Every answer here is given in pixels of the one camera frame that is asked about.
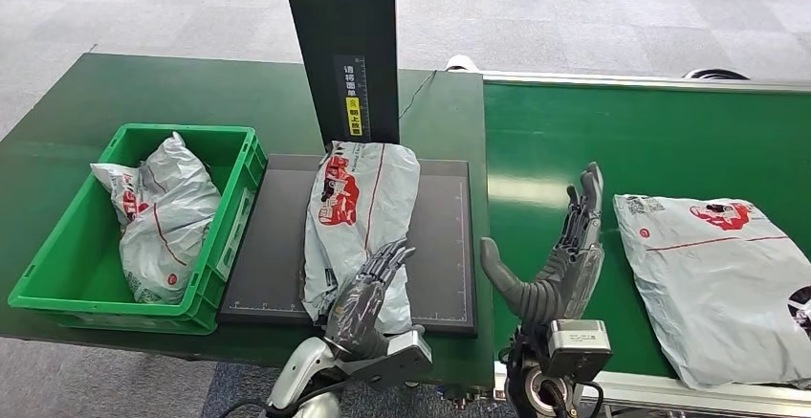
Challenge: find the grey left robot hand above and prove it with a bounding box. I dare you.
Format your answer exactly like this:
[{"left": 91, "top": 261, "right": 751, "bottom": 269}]
[{"left": 324, "top": 237, "right": 417, "bottom": 362}]

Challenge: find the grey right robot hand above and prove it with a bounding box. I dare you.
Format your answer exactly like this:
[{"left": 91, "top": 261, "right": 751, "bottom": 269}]
[{"left": 479, "top": 161, "right": 607, "bottom": 327}]

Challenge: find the white poly package red print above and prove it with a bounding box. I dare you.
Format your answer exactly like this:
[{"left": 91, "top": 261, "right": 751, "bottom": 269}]
[
  {"left": 90, "top": 131, "right": 222, "bottom": 306},
  {"left": 300, "top": 141, "right": 422, "bottom": 336}
]

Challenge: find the black inbound scanner machine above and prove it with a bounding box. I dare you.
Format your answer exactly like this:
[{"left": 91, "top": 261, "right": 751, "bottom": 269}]
[{"left": 216, "top": 0, "right": 478, "bottom": 339}]

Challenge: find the large flat white poly package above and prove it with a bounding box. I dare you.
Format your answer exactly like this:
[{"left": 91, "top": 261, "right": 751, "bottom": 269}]
[{"left": 613, "top": 194, "right": 811, "bottom": 391}]

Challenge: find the green conveyor belt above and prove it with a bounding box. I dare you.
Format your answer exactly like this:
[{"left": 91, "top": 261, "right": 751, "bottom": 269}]
[{"left": 484, "top": 82, "right": 811, "bottom": 383}]

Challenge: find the black and yellow label sticker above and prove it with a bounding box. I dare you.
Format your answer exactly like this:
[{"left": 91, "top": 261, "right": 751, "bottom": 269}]
[{"left": 334, "top": 55, "right": 373, "bottom": 140}]

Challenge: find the dark green table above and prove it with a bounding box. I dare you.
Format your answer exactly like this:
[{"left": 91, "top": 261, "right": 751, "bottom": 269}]
[{"left": 0, "top": 54, "right": 496, "bottom": 385}]

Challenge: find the green plastic crate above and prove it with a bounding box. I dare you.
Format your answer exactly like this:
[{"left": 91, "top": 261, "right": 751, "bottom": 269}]
[{"left": 7, "top": 123, "right": 268, "bottom": 336}]

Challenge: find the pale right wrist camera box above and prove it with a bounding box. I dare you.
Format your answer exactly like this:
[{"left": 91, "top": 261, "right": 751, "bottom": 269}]
[{"left": 545, "top": 319, "right": 614, "bottom": 384}]

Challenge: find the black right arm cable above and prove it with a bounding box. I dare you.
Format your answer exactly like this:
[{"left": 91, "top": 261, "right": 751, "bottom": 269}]
[{"left": 573, "top": 381, "right": 605, "bottom": 418}]

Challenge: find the aluminium conveyor side rail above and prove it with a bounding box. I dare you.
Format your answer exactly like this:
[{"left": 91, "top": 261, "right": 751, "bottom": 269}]
[
  {"left": 481, "top": 71, "right": 811, "bottom": 94},
  {"left": 493, "top": 361, "right": 811, "bottom": 417}
]

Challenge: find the thin black table cable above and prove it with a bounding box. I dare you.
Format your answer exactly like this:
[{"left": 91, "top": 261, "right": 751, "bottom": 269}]
[{"left": 398, "top": 70, "right": 439, "bottom": 121}]

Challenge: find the black ring object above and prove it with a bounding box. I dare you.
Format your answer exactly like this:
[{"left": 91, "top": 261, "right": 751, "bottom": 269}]
[{"left": 683, "top": 68, "right": 751, "bottom": 81}]

